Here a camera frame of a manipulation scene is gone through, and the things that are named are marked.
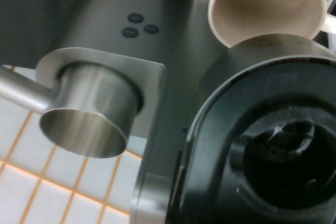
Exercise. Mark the grey pod coffee machine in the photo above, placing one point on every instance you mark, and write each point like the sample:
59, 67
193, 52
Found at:
238, 111

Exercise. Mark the steel milk frother cup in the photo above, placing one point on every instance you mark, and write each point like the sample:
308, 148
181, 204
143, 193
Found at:
88, 108

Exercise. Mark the white ceramic mug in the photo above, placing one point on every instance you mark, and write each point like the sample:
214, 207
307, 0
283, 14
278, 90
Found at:
242, 19

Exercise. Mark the wooden shoji screen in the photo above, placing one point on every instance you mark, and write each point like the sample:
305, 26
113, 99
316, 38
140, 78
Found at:
53, 186

